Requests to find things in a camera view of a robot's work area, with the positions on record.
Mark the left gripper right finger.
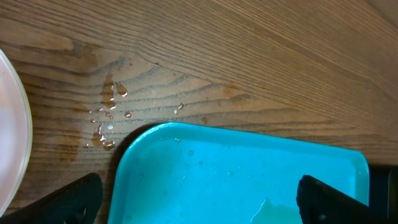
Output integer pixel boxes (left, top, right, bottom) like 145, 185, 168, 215
296, 175, 397, 224

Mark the teal plastic tray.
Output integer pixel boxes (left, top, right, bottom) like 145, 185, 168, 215
108, 123, 369, 223

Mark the white plate pink rim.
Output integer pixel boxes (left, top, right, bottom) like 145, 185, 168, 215
1, 52, 32, 214

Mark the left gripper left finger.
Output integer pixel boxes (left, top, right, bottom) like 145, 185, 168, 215
1, 172, 103, 224

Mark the black rectangular water tray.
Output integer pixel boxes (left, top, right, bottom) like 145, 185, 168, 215
369, 165, 398, 220

